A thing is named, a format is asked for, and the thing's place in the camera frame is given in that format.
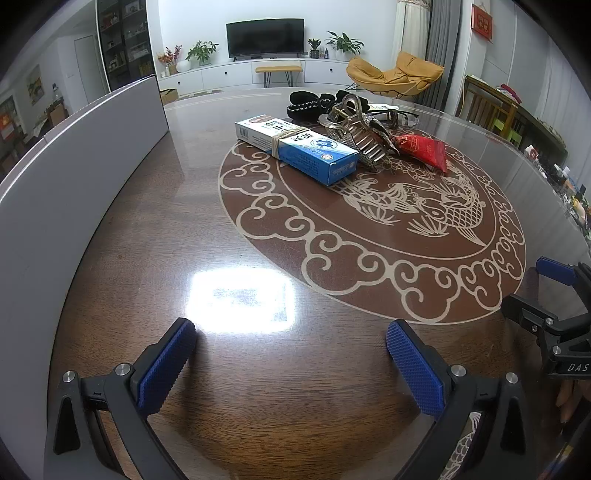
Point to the cardboard box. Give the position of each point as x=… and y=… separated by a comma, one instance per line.
x=169, y=96

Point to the blue and white box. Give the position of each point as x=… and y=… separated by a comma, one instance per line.
x=300, y=152

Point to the brown patterned desktop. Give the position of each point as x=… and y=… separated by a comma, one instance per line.
x=277, y=258

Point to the white book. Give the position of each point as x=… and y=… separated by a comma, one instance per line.
x=385, y=109

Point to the black television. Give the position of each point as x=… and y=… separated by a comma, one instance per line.
x=265, y=39

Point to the large leafy potted plant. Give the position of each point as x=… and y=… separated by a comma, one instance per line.
x=344, y=44

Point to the metal hair claw clip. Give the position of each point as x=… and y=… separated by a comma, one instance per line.
x=364, y=138

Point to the orange lounge chair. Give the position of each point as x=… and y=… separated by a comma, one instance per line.
x=369, y=76

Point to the person's right hand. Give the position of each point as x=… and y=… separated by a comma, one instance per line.
x=567, y=401

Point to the red wall hanging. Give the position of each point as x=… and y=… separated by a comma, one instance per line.
x=482, y=22

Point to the white round vase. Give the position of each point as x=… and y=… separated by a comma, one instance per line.
x=183, y=66

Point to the dark glass display cabinet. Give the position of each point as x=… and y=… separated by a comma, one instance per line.
x=124, y=41

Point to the white television cabinet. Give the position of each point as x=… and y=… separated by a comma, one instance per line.
x=231, y=76

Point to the grey curtain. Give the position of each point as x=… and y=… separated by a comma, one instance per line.
x=443, y=46

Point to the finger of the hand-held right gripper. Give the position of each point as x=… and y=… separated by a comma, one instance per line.
x=556, y=270
x=531, y=314

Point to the black cloth item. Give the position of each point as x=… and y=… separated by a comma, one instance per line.
x=307, y=113

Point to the black eyeglasses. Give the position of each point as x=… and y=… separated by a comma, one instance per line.
x=406, y=119

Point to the red flowers in vase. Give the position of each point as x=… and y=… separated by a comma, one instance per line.
x=168, y=57

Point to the red packet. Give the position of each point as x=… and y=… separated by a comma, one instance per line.
x=422, y=150

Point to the framed wall painting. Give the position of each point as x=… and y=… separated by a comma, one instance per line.
x=33, y=85

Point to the small potted plant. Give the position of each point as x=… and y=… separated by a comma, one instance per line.
x=314, y=46

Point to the bushy green potted plant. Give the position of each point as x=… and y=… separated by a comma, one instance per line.
x=202, y=51

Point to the white door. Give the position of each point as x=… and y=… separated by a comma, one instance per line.
x=90, y=69

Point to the cluttered side shelf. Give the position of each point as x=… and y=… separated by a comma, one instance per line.
x=554, y=157

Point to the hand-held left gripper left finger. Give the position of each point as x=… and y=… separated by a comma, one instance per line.
x=166, y=364

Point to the wooden bench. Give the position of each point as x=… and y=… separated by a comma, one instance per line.
x=278, y=69

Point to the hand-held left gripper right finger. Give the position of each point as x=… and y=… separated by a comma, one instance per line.
x=415, y=369

